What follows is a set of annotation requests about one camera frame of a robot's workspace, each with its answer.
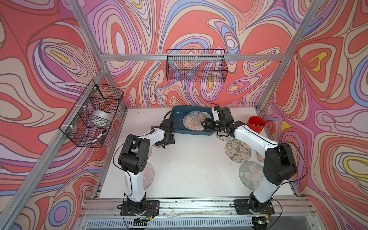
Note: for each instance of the pink flat case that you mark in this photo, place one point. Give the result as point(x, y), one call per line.
point(260, 158)

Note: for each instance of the white roll in basket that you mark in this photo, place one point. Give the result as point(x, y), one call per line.
point(101, 119)

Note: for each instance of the beige blue doodle coaster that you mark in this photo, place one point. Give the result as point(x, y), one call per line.
point(193, 121)

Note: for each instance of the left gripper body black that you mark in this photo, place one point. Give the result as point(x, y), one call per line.
point(170, 140)

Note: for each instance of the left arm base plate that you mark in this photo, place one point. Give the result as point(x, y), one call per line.
point(148, 208)

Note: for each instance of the pale pink unicorn coaster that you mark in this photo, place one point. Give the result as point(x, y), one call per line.
point(148, 175)

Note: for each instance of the black wire basket left wall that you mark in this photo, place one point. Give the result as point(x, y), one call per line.
point(77, 126)

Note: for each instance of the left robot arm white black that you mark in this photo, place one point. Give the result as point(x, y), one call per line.
point(134, 154)

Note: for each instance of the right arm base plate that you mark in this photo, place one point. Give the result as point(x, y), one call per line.
point(253, 207)

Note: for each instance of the white marker in basket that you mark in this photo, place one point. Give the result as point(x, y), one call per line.
point(100, 139)

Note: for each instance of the white floral green coaster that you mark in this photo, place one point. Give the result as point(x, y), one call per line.
point(223, 136)

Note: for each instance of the black wire basket back wall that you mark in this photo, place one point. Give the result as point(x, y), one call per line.
point(196, 65)

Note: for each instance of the white green animal coaster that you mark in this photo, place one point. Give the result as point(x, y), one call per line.
point(238, 151)

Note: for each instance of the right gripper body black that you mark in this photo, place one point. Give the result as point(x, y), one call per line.
point(216, 125)

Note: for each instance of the white butterfly star coaster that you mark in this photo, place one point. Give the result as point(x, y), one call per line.
point(207, 115)

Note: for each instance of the red cup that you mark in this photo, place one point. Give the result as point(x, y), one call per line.
point(257, 124)

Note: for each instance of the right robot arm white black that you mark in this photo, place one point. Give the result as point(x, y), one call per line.
point(279, 162)

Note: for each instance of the black wire basket wall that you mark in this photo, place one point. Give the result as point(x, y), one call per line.
point(77, 126)
point(196, 65)

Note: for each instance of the teal plastic storage box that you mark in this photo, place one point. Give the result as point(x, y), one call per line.
point(180, 112)

